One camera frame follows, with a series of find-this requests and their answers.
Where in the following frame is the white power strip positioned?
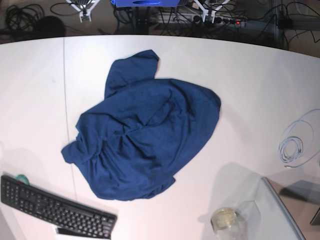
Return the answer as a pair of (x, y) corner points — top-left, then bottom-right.
(155, 12), (247, 28)

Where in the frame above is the black computer keyboard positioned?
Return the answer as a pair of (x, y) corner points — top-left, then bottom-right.
(0, 175), (117, 240)

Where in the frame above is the coiled white cable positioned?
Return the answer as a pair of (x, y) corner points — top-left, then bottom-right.
(278, 108), (320, 169)

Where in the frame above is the dark blue t-shirt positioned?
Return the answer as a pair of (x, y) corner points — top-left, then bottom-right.
(61, 50), (221, 201)

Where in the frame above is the green tape roll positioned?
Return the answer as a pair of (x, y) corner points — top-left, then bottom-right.
(15, 174), (30, 186)

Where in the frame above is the blue box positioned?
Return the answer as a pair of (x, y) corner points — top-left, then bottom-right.
(111, 0), (180, 8)

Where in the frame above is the clear glass jar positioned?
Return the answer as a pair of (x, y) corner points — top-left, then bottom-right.
(210, 207), (241, 240)

